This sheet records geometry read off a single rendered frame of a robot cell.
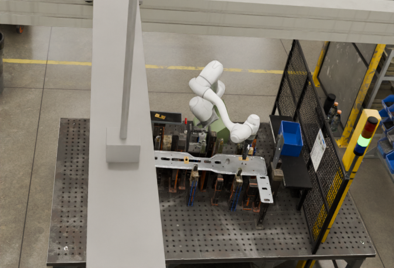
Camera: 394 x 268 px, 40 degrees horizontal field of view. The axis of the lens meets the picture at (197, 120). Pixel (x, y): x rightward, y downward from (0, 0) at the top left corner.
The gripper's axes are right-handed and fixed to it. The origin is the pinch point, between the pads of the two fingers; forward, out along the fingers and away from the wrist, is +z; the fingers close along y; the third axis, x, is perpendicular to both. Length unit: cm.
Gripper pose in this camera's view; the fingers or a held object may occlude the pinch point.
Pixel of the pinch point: (244, 155)
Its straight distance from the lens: 447.1
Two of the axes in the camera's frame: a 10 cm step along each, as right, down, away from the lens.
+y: 0.5, 6.4, -7.6
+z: -1.3, 7.6, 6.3
